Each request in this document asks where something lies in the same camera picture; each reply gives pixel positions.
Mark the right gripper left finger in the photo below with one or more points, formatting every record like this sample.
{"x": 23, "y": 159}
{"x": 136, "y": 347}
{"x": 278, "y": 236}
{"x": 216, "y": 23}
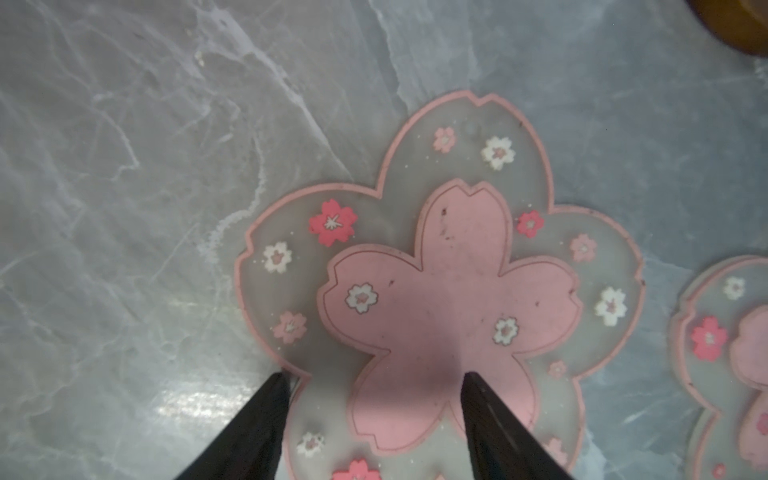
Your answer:
{"x": 250, "y": 446}

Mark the brown wooden round coaster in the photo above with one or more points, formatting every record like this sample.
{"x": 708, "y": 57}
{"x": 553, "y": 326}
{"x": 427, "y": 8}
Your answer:
{"x": 740, "y": 24}

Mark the pink flower coaster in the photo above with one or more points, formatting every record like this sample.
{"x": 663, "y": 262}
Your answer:
{"x": 718, "y": 345}
{"x": 380, "y": 299}

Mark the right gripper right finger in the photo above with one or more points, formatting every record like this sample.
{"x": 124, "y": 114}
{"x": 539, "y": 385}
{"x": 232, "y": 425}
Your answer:
{"x": 500, "y": 446}

